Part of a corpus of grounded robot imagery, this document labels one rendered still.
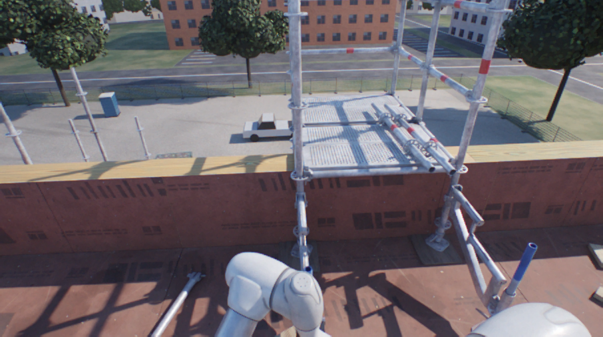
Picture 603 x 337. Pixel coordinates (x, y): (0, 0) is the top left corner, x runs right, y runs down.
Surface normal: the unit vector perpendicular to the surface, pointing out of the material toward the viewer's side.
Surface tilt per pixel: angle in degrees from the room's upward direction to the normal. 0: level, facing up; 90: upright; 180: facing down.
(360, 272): 0
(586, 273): 0
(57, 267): 0
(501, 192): 90
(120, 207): 90
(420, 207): 90
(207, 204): 90
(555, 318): 14
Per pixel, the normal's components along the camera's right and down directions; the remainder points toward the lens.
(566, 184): 0.05, 0.49
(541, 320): -0.04, -0.96
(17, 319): -0.02, -0.87
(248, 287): -0.30, -0.42
